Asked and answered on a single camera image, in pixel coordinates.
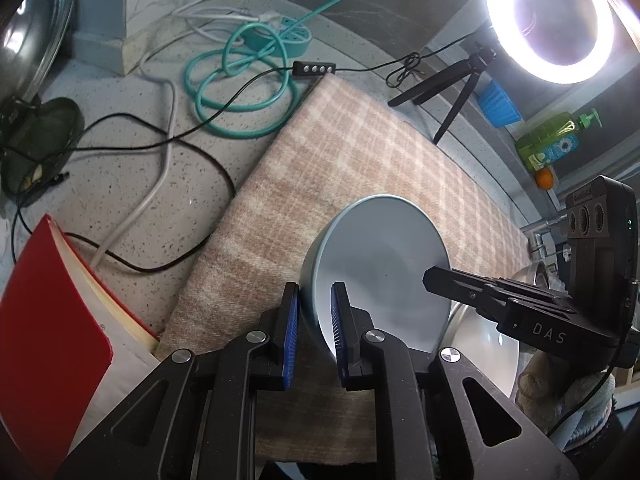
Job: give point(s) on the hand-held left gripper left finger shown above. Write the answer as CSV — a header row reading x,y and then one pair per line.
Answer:
x,y
290,340

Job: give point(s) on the plain white plate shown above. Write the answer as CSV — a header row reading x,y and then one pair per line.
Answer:
x,y
480,350

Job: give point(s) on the orange fruit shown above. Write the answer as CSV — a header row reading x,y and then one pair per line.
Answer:
x,y
545,178

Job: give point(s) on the black mini tripod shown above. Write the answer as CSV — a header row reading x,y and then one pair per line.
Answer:
x,y
477,60

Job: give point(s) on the deep plate with pink flowers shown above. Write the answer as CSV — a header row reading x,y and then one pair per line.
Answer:
x,y
380,260

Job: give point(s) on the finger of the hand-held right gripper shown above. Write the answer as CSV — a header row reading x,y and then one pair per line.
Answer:
x,y
460,285

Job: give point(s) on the chrome faucet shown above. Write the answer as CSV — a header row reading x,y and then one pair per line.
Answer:
x,y
537,240

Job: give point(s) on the red book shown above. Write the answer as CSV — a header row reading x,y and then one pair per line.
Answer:
x,y
50,320

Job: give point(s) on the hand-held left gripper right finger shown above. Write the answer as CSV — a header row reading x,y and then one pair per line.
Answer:
x,y
339,335

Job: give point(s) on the person's right hand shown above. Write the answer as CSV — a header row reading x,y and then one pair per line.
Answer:
x,y
580,395

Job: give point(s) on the beige checked cloth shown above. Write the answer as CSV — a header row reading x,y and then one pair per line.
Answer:
x,y
350,150

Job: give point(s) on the blue ribbed cup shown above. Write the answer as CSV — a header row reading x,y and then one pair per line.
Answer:
x,y
497,105

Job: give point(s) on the green dish soap bottle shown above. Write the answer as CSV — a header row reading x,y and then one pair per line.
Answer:
x,y
550,142

